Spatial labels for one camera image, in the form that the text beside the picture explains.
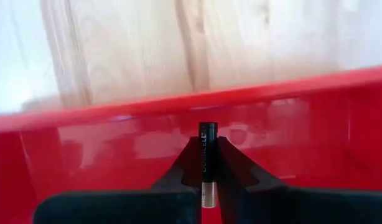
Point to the slim black Duracell battery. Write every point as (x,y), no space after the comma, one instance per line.
(208,149)

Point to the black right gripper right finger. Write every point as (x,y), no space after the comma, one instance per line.
(303,208)

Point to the red plastic bin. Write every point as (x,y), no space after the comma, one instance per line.
(85,174)

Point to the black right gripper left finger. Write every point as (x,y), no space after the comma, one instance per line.
(132,208)

